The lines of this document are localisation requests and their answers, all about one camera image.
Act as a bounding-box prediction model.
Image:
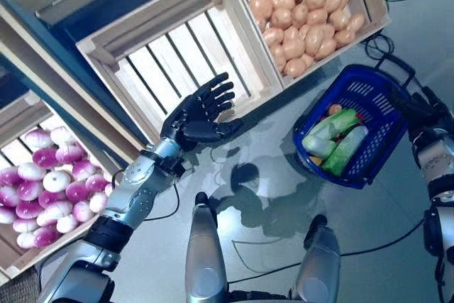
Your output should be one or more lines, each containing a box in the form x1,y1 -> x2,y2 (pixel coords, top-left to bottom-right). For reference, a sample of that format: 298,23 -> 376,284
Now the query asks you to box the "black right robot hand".
384,82 -> 450,137

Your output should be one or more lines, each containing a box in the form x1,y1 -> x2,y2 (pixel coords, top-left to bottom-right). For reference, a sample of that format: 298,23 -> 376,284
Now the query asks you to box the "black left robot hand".
160,71 -> 245,151

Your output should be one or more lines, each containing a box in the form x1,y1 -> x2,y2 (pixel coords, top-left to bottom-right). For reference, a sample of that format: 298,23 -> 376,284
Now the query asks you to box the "blue plastic shopping basket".
292,55 -> 416,190

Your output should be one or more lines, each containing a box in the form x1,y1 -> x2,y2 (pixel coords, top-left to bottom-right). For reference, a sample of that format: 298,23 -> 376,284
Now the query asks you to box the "slatted wooden crate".
76,0 -> 284,144

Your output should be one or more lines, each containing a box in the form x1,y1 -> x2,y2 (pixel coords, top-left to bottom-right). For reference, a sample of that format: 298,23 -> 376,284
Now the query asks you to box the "purple white onion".
32,147 -> 60,170
72,160 -> 97,182
55,145 -> 86,165
65,181 -> 89,204
0,167 -> 23,187
84,174 -> 110,194
23,128 -> 54,150
17,162 -> 46,182
50,126 -> 77,147
42,170 -> 73,193

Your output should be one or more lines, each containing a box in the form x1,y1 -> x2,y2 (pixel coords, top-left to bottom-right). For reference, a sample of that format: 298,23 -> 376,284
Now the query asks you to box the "silver left robot leg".
184,192 -> 230,303

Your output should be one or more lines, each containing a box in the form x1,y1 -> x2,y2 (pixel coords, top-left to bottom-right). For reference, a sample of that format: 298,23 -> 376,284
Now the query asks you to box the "silver robot leg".
290,214 -> 342,303
184,192 -> 230,303

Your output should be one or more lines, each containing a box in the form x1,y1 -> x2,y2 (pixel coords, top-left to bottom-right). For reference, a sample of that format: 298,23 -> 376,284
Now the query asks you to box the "silver right robot leg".
290,214 -> 342,303

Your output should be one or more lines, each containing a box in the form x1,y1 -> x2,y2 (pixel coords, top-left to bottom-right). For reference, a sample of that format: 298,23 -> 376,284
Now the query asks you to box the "wooden display shelf frame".
0,0 -> 153,148
0,4 -> 121,165

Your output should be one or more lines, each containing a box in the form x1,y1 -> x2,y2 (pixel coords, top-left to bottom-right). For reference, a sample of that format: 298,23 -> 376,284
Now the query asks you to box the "black tether cable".
226,217 -> 428,285

